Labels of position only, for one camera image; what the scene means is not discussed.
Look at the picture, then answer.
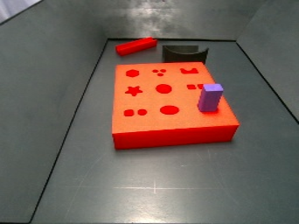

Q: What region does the red arch object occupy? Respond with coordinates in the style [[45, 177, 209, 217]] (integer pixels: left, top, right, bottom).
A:
[[116, 37, 157, 56]]

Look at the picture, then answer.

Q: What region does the red shape-sorter board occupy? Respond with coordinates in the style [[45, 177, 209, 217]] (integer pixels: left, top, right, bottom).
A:
[[112, 62, 238, 150]]

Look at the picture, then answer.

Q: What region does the black curved fixture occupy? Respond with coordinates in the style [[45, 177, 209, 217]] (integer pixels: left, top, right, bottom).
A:
[[162, 45, 209, 63]]

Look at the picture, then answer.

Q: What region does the purple rectangular block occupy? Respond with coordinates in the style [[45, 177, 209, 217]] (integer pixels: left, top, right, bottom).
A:
[[197, 83, 222, 112]]

